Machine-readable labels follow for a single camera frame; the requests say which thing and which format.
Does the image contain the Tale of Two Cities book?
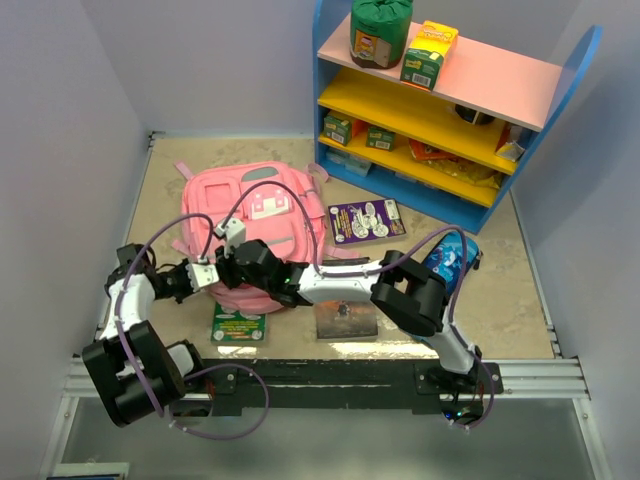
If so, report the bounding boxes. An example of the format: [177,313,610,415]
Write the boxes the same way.
[313,301,378,342]

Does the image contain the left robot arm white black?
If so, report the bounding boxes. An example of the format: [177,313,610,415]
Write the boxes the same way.
[81,243,207,427]

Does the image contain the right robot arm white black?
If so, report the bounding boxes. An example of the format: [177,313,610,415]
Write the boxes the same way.
[215,240,481,393]

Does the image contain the orange yellow snack bag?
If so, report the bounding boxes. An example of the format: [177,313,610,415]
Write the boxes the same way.
[408,139,503,190]

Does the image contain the green coin book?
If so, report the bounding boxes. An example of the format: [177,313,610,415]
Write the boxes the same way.
[210,303,266,343]

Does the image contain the purple comic book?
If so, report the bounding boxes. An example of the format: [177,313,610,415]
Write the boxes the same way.
[328,198,407,246]

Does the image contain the clear blue plastic boxes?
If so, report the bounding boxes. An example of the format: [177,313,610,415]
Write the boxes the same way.
[326,147,372,177]

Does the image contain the green small box left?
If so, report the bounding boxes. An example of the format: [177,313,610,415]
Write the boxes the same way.
[323,110,353,146]

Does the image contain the green small box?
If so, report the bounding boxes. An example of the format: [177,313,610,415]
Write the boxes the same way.
[323,110,353,146]
[366,125,396,151]

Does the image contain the green small box right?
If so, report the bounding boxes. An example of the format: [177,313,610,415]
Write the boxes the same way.
[366,125,396,151]

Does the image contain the blue shark pencil case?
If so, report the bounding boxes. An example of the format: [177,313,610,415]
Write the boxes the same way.
[423,232,482,296]

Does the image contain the blue yellow pink shelf unit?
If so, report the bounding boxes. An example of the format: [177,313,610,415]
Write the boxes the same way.
[312,1,602,234]

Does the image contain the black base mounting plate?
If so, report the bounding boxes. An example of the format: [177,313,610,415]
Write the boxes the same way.
[170,359,503,417]

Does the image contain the yellow green carton box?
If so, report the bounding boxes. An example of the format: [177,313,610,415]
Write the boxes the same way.
[400,21,459,91]

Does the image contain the black bowl on shelf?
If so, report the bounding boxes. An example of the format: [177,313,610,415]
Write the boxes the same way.
[454,104,495,125]

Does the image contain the green wrapped jar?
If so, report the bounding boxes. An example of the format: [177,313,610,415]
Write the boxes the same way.
[349,0,413,69]

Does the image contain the small packet on shelf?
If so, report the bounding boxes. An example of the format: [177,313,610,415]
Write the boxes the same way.
[495,124,532,162]

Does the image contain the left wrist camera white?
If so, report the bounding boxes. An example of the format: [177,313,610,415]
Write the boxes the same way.
[186,262,220,292]

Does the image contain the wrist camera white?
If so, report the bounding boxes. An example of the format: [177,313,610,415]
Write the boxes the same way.
[186,262,220,292]
[214,217,246,252]

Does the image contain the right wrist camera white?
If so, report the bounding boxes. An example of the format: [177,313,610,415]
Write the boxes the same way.
[214,217,246,252]

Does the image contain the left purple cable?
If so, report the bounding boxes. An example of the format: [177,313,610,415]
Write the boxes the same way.
[117,212,271,442]

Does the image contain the purple cable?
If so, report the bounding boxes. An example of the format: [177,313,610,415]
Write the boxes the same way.
[117,212,271,442]
[217,180,497,431]

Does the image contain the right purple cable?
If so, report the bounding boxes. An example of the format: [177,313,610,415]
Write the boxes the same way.
[217,180,497,431]

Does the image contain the aluminium frame rail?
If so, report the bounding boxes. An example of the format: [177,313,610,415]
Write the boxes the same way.
[62,357,591,400]

